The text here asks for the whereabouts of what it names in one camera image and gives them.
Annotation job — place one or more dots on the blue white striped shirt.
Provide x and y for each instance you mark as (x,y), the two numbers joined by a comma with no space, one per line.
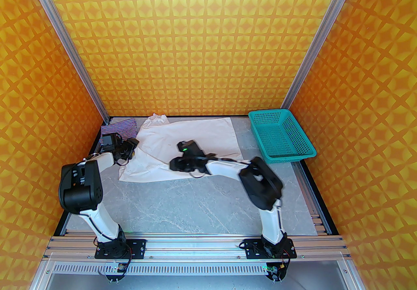
(120,126)

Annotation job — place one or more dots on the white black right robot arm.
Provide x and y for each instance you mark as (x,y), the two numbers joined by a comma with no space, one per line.
(260,184)

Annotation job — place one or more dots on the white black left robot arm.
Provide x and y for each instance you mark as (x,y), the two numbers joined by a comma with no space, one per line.
(81,191)

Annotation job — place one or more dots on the teal plastic mesh basket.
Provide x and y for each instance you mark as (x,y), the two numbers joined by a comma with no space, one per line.
(280,138)

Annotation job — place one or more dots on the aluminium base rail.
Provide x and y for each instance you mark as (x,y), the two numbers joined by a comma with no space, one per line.
(195,243)

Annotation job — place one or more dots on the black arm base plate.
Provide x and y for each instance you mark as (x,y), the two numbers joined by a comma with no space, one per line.
(138,246)
(249,246)

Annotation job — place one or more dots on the aluminium frame post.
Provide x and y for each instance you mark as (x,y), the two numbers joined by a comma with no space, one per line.
(322,31)
(65,34)

